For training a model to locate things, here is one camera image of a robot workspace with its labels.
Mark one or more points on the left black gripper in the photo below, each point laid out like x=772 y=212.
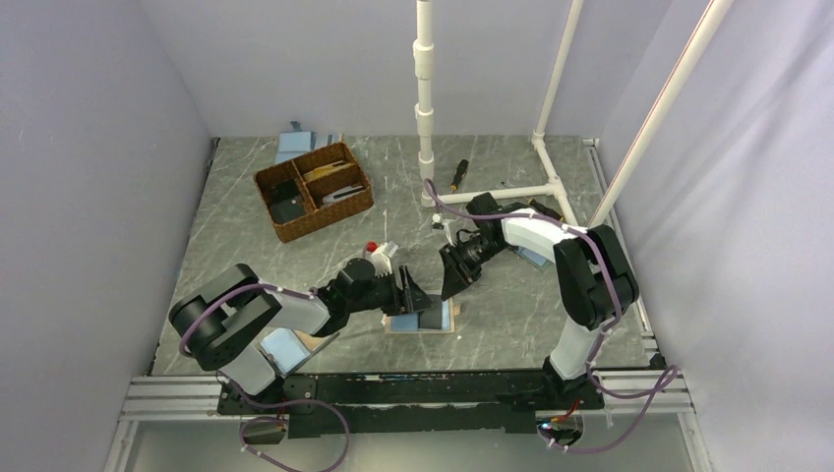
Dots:
x=411 y=299

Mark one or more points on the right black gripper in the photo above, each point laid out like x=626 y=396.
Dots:
x=458 y=274

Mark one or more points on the black credit card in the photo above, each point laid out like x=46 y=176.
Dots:
x=431 y=319

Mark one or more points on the tan blue card holder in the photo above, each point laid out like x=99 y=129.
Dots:
x=408 y=323

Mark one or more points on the silver grey vip card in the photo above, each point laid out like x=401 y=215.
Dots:
x=341 y=194

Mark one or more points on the gold credit card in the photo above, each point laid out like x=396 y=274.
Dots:
x=324 y=170

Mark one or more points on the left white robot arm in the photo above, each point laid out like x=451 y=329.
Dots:
x=219 y=322

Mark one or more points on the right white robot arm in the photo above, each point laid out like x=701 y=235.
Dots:
x=596 y=281

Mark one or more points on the blue open card holder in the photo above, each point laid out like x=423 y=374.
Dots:
x=532 y=257

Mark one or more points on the blue orange card holder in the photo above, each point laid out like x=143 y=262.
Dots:
x=288 y=350

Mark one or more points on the blue card holder at back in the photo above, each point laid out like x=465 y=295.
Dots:
x=299 y=141

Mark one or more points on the black orange screwdriver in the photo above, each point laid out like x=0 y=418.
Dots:
x=459 y=174

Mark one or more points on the brown wicker divided basket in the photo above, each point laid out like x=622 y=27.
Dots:
x=318 y=216

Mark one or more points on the black item in basket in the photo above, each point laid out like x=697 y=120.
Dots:
x=285 y=202

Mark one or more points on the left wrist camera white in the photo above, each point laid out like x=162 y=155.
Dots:
x=380 y=256

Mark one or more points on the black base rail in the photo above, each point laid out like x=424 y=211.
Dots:
x=323 y=404

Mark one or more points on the white pvc pipe frame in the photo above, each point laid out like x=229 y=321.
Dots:
x=609 y=74

